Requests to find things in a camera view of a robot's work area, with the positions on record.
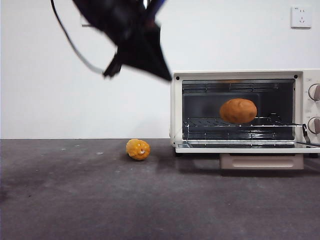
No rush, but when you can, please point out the brown potato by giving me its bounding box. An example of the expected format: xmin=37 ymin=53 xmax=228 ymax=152
xmin=219 ymin=98 xmax=258 ymax=124

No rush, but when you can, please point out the glass oven door with handle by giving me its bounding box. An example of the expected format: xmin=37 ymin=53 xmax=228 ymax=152
xmin=174 ymin=139 xmax=320 ymax=171

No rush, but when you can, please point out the cream Toshiba toaster oven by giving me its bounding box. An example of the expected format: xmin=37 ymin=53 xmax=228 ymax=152
xmin=170 ymin=70 xmax=320 ymax=158

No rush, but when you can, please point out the round cream oven knob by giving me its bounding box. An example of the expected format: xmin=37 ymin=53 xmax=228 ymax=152
xmin=307 ymin=116 xmax=320 ymax=135
xmin=308 ymin=83 xmax=320 ymax=101

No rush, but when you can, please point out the yellow bumpy toy fruit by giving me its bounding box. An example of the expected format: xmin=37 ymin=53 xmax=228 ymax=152
xmin=125 ymin=138 xmax=152 ymax=162

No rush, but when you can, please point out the long black arm cable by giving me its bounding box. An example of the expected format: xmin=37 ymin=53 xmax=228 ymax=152
xmin=50 ymin=0 xmax=105 ymax=75

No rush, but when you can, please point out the metal wire oven rack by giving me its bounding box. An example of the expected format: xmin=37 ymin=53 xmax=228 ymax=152
xmin=183 ymin=116 xmax=305 ymax=129

